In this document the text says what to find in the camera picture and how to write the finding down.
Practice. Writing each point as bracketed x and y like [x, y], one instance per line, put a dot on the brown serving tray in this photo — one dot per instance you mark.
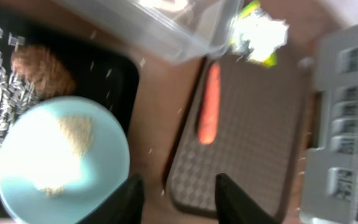
[261, 117]

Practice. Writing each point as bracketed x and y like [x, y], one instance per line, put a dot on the clear plastic container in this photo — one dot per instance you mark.
[176, 31]

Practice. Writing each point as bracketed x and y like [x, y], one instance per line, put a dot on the brown food scrap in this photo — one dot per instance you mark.
[41, 68]

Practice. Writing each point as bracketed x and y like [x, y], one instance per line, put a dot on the orange carrot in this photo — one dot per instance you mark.
[209, 114]

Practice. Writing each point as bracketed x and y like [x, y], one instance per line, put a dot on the black bin lid tray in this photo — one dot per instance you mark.
[106, 77]

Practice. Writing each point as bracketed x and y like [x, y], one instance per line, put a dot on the small bowl with rice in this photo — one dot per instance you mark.
[41, 181]

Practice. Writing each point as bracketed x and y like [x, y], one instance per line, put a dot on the white napkin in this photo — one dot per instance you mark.
[259, 37]

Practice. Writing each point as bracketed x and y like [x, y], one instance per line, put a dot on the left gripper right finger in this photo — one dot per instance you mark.
[235, 206]

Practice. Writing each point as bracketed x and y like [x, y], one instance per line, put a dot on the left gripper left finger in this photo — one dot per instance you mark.
[123, 206]

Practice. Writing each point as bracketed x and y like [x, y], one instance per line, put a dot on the grey dishwasher rack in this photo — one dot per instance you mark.
[330, 187]

